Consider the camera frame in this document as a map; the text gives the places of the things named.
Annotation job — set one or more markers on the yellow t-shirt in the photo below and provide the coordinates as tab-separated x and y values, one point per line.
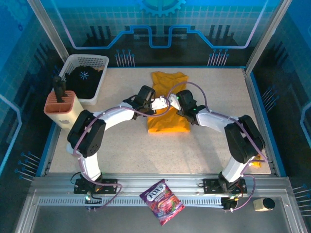
167	121

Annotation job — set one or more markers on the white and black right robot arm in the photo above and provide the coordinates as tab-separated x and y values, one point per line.
243	138

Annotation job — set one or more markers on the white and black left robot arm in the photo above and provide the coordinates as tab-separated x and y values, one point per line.
114	116

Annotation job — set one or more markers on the tan cloth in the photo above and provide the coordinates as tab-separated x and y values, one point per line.
100	69

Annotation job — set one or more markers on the black t-shirt with blue print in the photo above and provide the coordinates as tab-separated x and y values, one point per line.
82	85

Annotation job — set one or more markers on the cream knife block, orange top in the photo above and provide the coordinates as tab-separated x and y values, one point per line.
73	106

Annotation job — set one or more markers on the white plastic basket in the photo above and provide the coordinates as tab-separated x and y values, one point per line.
80	59

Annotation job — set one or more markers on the yellow snack packet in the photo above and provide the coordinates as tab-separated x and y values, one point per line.
257	163

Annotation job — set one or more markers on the purple candy bag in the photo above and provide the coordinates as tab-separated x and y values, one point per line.
160	201

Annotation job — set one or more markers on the cream and black small container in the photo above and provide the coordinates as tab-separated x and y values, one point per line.
261	204

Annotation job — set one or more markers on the aluminium frame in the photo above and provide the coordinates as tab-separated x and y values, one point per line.
136	177

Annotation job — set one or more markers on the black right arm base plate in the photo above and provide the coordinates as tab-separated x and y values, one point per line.
210	185

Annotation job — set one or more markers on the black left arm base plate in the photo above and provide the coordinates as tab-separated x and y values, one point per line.
109	183

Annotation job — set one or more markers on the slotted aluminium rail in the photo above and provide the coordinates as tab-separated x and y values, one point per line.
126	201

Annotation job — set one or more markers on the aluminium frame post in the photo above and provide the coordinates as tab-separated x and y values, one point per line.
264	36
48	31

